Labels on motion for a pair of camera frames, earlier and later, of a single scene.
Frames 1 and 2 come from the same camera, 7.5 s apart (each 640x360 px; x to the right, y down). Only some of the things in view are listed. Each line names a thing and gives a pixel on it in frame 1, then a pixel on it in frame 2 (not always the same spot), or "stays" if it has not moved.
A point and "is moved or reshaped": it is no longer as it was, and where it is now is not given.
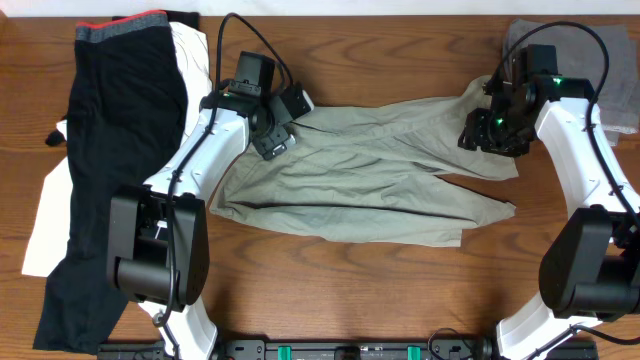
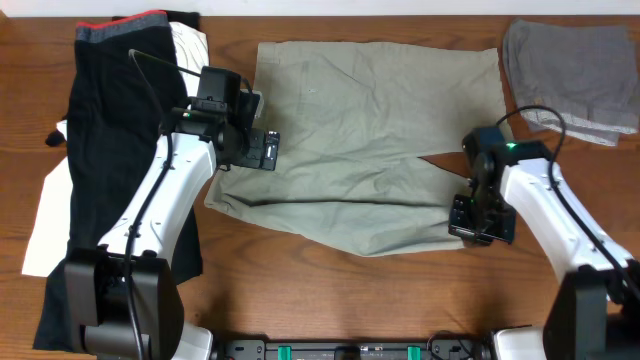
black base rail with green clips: x=340 y=349 stays
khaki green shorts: x=379 y=171 is moved or reshaped
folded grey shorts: x=605 y=54 stays
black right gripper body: x=501 y=134 -> x=484 y=219
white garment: x=50 y=238 stays
